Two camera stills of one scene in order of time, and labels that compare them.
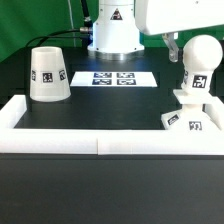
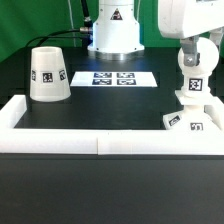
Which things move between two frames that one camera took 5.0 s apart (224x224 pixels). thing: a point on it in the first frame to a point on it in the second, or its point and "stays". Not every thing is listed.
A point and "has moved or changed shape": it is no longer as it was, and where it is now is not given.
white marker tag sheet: [113, 79] stays
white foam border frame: [104, 141] stays
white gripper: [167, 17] to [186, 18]
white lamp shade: [48, 75] stays
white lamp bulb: [201, 55] has moved or changed shape
